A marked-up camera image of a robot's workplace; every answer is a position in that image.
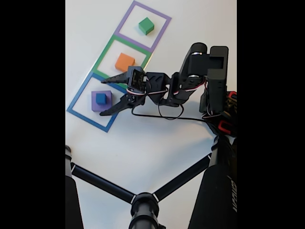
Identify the purple block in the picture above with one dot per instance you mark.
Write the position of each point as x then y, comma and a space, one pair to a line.
109, 105

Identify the orange block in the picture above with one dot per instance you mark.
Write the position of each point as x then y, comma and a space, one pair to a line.
124, 62

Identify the small blue cube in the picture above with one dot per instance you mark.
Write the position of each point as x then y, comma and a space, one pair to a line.
100, 99

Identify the green block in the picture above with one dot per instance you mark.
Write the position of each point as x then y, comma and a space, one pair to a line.
145, 25

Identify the black red table clamp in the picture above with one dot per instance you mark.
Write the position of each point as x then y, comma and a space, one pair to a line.
225, 126

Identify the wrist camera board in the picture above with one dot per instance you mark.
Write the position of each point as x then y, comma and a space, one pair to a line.
137, 80

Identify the blue square frame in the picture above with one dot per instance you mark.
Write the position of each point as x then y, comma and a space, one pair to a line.
95, 121

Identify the green square frame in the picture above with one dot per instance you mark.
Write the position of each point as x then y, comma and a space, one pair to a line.
101, 53

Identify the purple square frame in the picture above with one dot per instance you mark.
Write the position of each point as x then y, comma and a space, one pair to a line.
162, 26

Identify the black camera tripod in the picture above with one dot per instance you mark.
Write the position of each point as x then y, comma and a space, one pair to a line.
143, 202

